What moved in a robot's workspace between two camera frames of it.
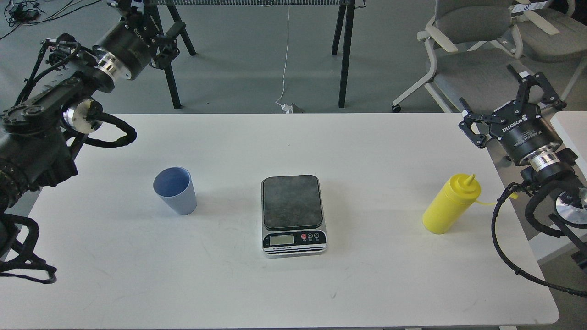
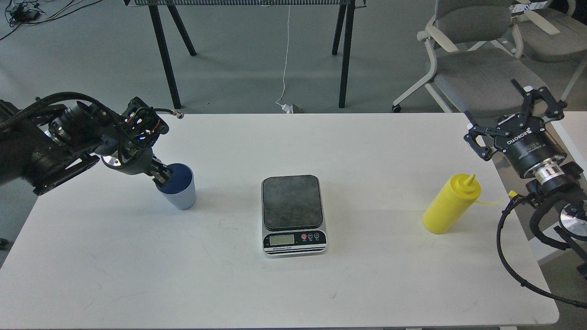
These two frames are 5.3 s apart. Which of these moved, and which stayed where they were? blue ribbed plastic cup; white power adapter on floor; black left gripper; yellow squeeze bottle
Moved: black left gripper
Stayed: blue ribbed plastic cup; yellow squeeze bottle; white power adapter on floor
